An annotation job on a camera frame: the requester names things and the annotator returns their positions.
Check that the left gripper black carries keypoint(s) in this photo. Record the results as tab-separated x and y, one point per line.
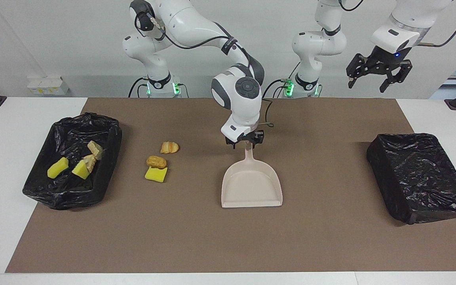
386	59

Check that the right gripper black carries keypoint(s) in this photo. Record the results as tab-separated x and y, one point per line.
247	137

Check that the beige plastic dustpan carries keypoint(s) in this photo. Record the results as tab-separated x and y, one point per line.
251	186

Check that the pale bread chunk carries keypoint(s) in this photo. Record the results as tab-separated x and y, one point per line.
95	149

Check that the elongated striped croissant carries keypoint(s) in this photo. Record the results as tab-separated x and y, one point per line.
89	163

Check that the small yellow sponge wedge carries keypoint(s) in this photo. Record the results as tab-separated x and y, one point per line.
80	170

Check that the notched yellow sponge piece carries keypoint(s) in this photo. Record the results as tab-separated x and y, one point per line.
57	168

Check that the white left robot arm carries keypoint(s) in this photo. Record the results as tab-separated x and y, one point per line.
319	43

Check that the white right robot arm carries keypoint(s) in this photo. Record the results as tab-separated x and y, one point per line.
244	114

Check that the black bag lined bin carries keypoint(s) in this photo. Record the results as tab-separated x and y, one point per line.
65	194
418	178

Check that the round striped croissant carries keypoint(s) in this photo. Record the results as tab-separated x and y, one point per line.
169	147

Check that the brown bread bun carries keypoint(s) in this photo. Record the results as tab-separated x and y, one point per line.
156	161

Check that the large brown paper mat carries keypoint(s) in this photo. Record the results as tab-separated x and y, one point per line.
228	237

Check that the rectangular yellow sponge piece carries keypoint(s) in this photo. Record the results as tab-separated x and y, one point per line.
156	174

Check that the white wall socket box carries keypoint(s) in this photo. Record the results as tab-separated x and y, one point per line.
48	86

